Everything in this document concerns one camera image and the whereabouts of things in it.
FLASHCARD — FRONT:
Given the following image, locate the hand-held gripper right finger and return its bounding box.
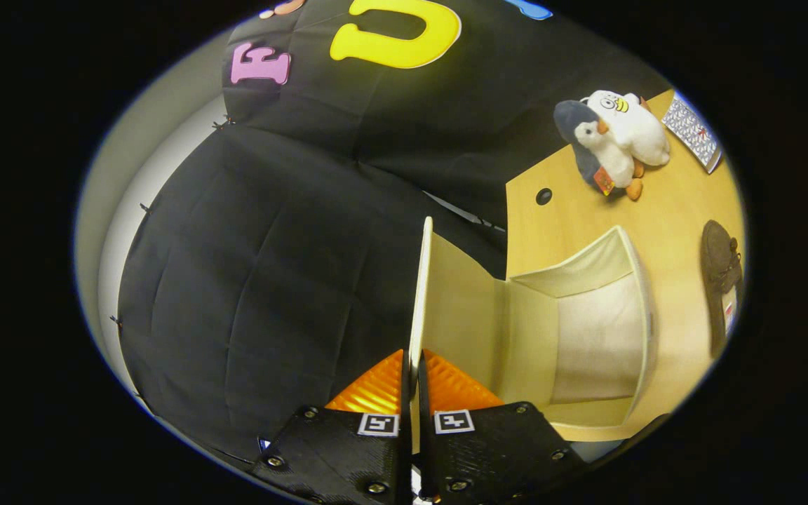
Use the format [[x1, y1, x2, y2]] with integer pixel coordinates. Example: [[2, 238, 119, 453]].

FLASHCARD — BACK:
[[417, 349, 593, 505]]

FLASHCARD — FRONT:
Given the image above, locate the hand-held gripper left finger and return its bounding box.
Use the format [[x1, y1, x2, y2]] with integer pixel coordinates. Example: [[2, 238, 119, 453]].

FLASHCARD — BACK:
[[251, 349, 413, 505]]

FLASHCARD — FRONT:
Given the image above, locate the beige fabric storage box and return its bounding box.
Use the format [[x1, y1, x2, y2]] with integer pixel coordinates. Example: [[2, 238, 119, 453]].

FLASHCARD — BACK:
[[408, 216, 659, 457]]

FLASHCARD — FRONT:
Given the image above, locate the brown fuzzy shoe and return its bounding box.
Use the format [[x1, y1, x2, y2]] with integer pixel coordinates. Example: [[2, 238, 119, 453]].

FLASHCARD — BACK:
[[700, 220, 745, 358]]

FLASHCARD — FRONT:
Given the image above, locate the grey penguin plush toy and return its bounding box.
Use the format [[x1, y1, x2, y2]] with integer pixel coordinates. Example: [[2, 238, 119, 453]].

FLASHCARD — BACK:
[[553, 99, 647, 202]]

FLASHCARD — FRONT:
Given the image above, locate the white duck plush toy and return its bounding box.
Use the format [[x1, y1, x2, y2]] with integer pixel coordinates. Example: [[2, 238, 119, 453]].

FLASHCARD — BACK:
[[581, 90, 672, 169]]

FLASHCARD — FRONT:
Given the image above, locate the grey patterned book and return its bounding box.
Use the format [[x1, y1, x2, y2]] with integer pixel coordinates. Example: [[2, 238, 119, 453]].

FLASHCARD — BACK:
[[661, 91, 722, 175]]

